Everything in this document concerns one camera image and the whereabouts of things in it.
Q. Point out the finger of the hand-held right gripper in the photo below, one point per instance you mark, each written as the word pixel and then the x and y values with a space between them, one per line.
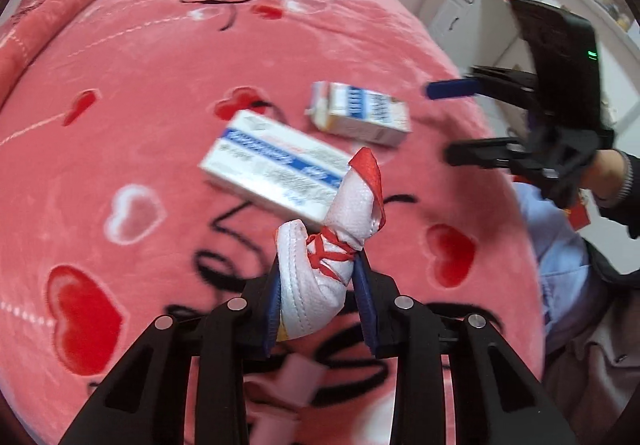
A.
pixel 475 153
pixel 450 89

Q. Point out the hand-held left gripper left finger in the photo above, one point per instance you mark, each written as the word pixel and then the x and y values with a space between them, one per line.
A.
pixel 260 320

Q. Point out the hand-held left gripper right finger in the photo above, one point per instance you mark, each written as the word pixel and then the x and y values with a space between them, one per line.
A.
pixel 367 320

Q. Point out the person's right forearm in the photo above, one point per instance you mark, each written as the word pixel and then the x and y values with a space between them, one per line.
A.
pixel 620 215

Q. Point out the white cabinet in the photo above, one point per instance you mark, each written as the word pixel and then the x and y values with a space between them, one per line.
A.
pixel 460 10

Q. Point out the small white blue box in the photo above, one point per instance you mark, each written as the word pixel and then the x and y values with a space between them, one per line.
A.
pixel 365 110

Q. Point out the person's light blue shirt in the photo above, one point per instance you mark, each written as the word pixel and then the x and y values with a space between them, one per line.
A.
pixel 555 245

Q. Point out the red paper piece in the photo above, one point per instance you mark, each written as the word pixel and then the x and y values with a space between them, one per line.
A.
pixel 580 215

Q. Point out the flat white blue box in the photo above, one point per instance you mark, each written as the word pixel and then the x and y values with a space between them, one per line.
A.
pixel 260 155

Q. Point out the pink heart printed blanket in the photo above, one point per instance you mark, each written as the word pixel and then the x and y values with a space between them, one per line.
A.
pixel 150 125

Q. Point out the person's grey trousers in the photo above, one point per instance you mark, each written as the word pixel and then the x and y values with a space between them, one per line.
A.
pixel 590 365

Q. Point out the folded red quilt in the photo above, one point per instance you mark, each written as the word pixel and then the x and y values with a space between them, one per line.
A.
pixel 75 0

